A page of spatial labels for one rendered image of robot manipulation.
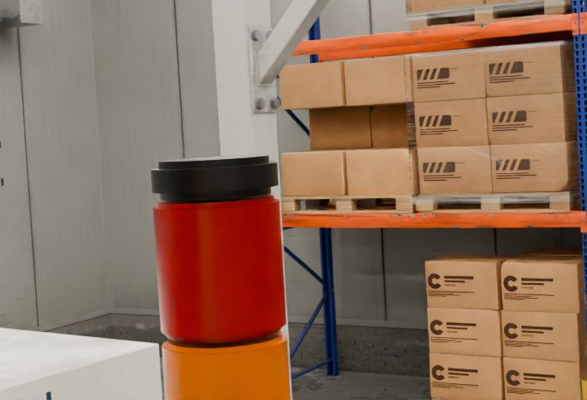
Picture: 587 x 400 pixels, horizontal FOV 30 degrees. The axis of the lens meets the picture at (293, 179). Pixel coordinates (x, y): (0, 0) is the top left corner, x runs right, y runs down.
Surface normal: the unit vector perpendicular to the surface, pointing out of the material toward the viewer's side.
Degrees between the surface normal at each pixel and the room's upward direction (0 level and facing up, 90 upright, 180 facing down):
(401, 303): 90
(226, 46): 90
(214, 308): 90
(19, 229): 90
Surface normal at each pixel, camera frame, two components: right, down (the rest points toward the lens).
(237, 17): -0.59, 0.07
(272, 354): 0.73, 0.00
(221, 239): 0.03, 0.05
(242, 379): 0.29, 0.04
